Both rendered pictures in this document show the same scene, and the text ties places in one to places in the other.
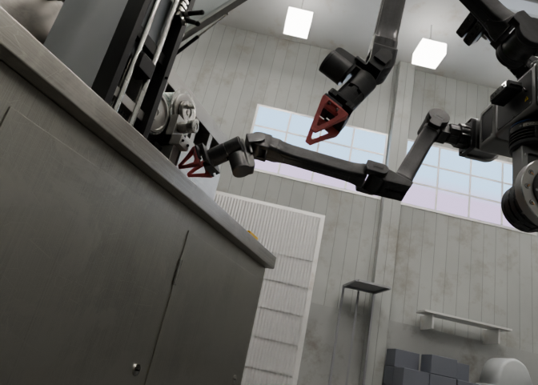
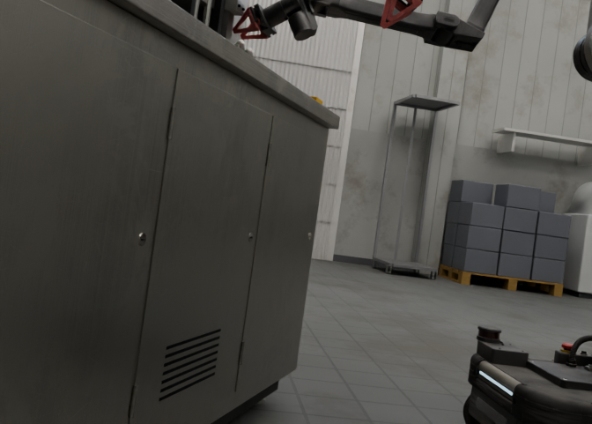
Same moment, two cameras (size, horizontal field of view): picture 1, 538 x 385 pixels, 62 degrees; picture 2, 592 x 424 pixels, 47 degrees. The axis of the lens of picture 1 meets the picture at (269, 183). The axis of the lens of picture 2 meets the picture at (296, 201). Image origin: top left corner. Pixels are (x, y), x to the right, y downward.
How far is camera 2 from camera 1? 70 cm
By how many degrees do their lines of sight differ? 22
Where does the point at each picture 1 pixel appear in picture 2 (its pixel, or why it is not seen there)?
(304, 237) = (338, 38)
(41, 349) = (205, 230)
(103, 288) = (229, 181)
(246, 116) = not seen: outside the picture
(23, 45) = (188, 26)
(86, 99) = (218, 44)
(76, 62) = not seen: outside the picture
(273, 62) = not seen: outside the picture
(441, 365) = (521, 196)
